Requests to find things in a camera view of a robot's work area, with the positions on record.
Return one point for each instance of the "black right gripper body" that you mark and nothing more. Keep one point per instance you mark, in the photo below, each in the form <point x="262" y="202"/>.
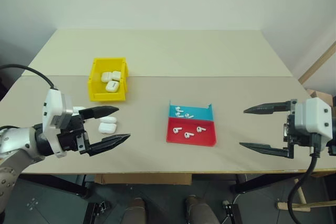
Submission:
<point x="290" y="129"/>

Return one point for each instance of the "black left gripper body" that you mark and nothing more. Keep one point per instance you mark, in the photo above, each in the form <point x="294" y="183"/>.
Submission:
<point x="71" y="134"/>

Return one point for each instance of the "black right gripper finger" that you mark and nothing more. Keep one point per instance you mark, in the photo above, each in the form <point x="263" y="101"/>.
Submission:
<point x="262" y="147"/>
<point x="265" y="108"/>

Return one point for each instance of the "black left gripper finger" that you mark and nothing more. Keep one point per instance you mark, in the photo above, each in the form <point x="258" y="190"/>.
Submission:
<point x="110" y="142"/>
<point x="105" y="110"/>

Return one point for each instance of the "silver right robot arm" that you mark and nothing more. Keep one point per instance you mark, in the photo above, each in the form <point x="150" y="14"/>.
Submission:
<point x="333" y="145"/>

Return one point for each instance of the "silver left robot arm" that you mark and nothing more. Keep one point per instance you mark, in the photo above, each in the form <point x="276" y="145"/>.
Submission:
<point x="13" y="140"/>

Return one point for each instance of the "yellow plastic bin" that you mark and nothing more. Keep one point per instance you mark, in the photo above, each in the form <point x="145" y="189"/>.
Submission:
<point x="107" y="97"/>

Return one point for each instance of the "brown cardboard box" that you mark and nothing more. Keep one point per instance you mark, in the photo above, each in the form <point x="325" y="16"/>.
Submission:
<point x="321" y="95"/>

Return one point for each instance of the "cardboard sheet under table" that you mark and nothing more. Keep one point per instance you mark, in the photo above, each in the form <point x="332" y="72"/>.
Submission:
<point x="141" y="179"/>

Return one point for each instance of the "black table leg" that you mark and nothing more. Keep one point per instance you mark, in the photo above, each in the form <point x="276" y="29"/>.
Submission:
<point x="57" y="184"/>

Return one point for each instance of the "blue tray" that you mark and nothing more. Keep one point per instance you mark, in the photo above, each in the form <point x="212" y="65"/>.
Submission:
<point x="199" y="112"/>

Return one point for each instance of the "red tray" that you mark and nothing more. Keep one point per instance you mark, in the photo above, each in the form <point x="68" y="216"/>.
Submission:
<point x="194" y="140"/>

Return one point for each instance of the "slanted wooden beam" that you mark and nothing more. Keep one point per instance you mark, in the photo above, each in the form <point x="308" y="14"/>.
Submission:
<point x="317" y="64"/>

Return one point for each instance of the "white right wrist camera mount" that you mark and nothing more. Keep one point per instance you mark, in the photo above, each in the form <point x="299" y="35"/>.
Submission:
<point x="315" y="113"/>

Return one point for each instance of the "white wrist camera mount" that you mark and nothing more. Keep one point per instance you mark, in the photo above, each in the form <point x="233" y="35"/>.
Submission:
<point x="315" y="113"/>
<point x="52" y="103"/>

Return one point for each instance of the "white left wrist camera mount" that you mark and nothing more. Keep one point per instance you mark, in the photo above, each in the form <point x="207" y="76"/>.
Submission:
<point x="52" y="103"/>

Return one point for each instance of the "light wooden frame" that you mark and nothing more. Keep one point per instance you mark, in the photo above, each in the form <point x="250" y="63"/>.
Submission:
<point x="302" y="204"/>

